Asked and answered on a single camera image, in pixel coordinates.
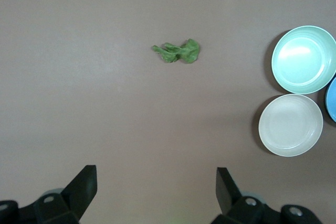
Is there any blue plate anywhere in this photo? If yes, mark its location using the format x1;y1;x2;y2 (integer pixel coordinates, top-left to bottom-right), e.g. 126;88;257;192
324;76;336;124

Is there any beige plate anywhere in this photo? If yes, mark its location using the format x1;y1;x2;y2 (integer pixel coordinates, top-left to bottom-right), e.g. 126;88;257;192
258;93;324;158

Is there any green lettuce leaf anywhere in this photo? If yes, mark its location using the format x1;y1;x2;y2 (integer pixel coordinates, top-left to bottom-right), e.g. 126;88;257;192
151;38;202;65

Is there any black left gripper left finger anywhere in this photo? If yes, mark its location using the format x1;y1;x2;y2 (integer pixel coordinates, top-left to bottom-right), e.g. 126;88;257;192
34;165;98;224

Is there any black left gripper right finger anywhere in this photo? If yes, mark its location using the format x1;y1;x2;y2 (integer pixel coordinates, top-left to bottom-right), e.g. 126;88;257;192
212;167;265;224

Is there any mint green plate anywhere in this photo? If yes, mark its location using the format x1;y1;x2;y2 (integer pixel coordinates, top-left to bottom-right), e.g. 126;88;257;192
271;25;336;95

